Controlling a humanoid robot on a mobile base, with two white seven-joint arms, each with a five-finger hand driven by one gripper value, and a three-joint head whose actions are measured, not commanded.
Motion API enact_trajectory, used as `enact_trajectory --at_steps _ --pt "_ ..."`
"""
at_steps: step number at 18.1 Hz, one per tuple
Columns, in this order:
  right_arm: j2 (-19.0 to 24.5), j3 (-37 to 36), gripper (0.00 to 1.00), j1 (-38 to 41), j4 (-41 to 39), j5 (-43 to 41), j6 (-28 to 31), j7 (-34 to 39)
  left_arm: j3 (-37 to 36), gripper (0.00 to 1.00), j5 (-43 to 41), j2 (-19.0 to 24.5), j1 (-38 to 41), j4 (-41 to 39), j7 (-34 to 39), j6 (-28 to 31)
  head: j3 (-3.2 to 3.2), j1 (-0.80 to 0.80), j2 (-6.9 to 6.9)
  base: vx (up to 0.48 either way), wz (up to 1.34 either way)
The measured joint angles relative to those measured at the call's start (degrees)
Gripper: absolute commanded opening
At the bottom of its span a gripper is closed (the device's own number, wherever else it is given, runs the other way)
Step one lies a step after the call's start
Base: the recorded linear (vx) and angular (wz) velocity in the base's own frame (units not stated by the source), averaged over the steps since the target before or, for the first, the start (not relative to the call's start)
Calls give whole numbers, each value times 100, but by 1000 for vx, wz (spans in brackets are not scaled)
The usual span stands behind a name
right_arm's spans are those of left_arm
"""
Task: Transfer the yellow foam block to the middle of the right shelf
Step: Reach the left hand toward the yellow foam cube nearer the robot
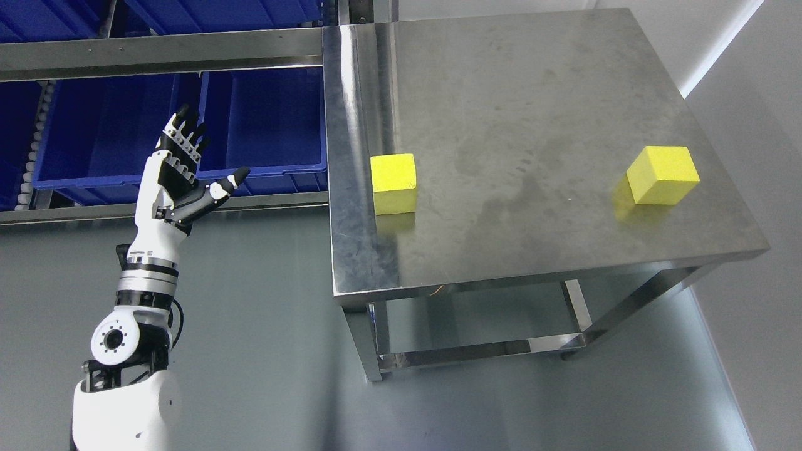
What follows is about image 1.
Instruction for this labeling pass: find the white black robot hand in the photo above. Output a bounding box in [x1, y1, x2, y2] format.
[126, 105, 251, 268]

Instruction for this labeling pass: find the yellow foam block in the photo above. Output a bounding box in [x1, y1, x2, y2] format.
[370, 153, 417, 216]
[625, 145, 700, 205]

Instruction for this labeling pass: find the blue plastic bin middle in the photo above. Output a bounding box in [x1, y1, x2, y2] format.
[32, 73, 201, 206]

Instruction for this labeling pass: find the blue plastic bin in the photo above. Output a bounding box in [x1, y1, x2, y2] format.
[1, 81, 42, 212]
[197, 66, 328, 196]
[32, 73, 201, 206]

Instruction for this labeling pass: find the steel roller shelf rack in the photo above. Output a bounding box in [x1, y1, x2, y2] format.
[1, 1, 400, 227]

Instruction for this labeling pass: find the blue plastic bin right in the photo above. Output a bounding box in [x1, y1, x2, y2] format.
[197, 66, 328, 196]

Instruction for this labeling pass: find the blue plastic bin far left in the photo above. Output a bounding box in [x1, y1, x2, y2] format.
[1, 81, 42, 212]

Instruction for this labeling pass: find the blue bin upper right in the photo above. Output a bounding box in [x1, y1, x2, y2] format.
[126, 1, 323, 35]

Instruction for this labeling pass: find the blue bin upper left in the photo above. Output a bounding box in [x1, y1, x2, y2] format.
[1, 1, 111, 44]

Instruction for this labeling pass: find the stainless steel table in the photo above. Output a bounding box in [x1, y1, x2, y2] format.
[322, 9, 769, 381]

